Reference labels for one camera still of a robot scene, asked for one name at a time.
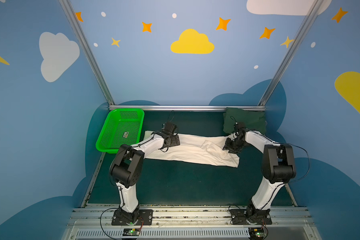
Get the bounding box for white printed t shirt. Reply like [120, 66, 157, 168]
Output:
[148, 134, 240, 168]

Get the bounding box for green plastic perforated basket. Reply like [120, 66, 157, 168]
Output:
[96, 109, 145, 154]

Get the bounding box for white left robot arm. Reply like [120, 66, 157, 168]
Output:
[109, 122, 180, 226]

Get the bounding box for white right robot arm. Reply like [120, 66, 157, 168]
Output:
[223, 121, 297, 225]

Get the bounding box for folded dark green t shirt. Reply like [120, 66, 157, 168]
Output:
[223, 108, 266, 135]

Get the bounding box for right green circuit board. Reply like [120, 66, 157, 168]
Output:
[249, 228, 266, 240]

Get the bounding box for green circuit board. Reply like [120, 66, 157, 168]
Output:
[123, 229, 141, 237]
[249, 228, 266, 240]

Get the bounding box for left green circuit board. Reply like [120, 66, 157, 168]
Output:
[123, 229, 141, 237]

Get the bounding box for horizontal aluminium frame rail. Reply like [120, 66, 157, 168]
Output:
[109, 105, 266, 112]

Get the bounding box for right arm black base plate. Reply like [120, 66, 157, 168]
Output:
[229, 209, 273, 225]

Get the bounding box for right side aluminium table rail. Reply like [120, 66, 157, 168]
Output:
[285, 184, 298, 207]

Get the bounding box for aluminium table rail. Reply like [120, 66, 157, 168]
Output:
[285, 184, 298, 207]
[81, 153, 106, 208]

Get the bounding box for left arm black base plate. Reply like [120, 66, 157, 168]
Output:
[111, 209, 153, 226]

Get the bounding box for left side aluminium table rail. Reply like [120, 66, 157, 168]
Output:
[81, 153, 106, 208]

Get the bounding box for aluminium front mounting rail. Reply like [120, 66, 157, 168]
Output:
[62, 205, 322, 240]

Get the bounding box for left aluminium frame post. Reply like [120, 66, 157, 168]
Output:
[59, 0, 115, 105]

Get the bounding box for aluminium frame post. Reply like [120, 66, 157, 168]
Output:
[258, 0, 324, 109]
[59, 0, 115, 105]

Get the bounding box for right aluminium frame post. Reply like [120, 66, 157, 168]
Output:
[258, 0, 324, 109]

